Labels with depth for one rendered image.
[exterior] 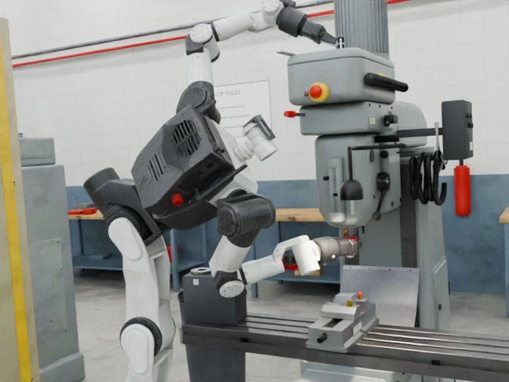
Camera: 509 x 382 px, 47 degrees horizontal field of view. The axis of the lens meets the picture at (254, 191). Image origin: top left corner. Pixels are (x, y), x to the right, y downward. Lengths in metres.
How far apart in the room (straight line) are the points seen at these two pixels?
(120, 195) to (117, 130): 6.25
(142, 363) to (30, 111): 7.57
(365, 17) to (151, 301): 1.25
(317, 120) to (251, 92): 5.03
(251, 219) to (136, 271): 0.45
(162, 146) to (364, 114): 0.65
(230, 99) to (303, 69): 5.23
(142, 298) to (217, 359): 2.08
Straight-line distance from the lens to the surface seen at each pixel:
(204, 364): 3.97
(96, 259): 8.03
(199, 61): 2.00
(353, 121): 1.90
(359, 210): 1.96
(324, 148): 1.97
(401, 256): 2.42
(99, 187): 1.91
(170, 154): 1.68
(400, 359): 2.02
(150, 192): 1.72
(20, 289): 3.13
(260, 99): 6.89
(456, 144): 2.16
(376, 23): 2.24
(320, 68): 1.85
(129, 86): 7.97
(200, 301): 2.31
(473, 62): 6.22
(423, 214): 2.41
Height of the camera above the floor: 1.60
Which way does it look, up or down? 4 degrees down
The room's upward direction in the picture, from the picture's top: 3 degrees counter-clockwise
